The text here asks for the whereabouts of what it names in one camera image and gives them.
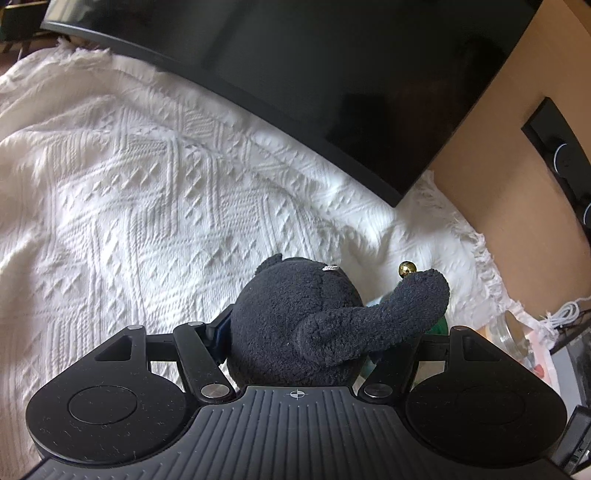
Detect white cable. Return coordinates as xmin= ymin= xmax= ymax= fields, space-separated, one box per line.
xmin=538 ymin=299 xmax=591 ymax=331

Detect black socket panel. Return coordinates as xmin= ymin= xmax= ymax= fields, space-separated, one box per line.
xmin=522 ymin=96 xmax=591 ymax=223

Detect black plush toy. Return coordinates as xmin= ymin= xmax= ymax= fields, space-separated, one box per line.
xmin=228 ymin=254 xmax=451 ymax=386

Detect wooden side panel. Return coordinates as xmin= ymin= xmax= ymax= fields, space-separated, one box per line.
xmin=397 ymin=0 xmax=591 ymax=320

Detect curved black monitor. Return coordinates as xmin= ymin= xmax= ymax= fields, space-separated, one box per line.
xmin=39 ymin=0 xmax=546 ymax=208

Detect black flat device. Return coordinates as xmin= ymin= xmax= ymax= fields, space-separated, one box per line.
xmin=551 ymin=406 xmax=591 ymax=476

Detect white knitted blanket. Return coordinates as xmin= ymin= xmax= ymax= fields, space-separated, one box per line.
xmin=0 ymin=37 xmax=555 ymax=462

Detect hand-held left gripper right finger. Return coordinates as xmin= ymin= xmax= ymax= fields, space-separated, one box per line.
xmin=359 ymin=324 xmax=504 ymax=403

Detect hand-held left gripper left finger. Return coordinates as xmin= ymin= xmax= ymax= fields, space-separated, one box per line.
xmin=93 ymin=304 xmax=238 ymax=404

